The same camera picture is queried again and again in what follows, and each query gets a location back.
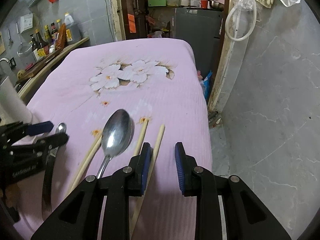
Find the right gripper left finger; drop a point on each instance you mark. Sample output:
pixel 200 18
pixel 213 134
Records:
pixel 99 203

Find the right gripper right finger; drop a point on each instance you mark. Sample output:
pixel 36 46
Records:
pixel 224 200

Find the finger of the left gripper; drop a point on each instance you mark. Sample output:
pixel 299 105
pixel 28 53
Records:
pixel 50 141
pixel 19 130

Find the small steel spoon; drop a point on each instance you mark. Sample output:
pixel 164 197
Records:
pixel 61 128

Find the white plastic utensil caddy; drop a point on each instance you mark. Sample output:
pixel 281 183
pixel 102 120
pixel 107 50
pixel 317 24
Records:
pixel 13 108

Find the wooden chopstick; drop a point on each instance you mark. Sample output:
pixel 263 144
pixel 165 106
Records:
pixel 139 202
pixel 85 162
pixel 141 138

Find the large steel spoon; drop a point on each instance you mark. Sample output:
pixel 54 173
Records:
pixel 116 137

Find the wooden cutting board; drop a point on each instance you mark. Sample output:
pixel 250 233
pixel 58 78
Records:
pixel 38 66

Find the pink floral table cloth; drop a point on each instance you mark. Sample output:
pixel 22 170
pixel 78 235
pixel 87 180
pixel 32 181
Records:
pixel 152 78

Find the chrome sink faucet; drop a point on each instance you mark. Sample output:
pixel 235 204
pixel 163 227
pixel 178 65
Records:
pixel 6 60

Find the dark soy sauce bottle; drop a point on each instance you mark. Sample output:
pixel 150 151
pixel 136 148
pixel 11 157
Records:
pixel 42 48

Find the orange snack packet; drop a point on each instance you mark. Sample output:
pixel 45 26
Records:
pixel 61 37

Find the large oil jug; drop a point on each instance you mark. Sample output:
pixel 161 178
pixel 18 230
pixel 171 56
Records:
pixel 72 31

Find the green plastic container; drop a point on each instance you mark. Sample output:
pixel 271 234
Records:
pixel 157 3

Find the grey refrigerator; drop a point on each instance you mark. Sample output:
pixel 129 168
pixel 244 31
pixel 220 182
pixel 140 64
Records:
pixel 201 29

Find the red cup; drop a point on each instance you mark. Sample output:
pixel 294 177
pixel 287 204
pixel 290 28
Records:
pixel 204 4

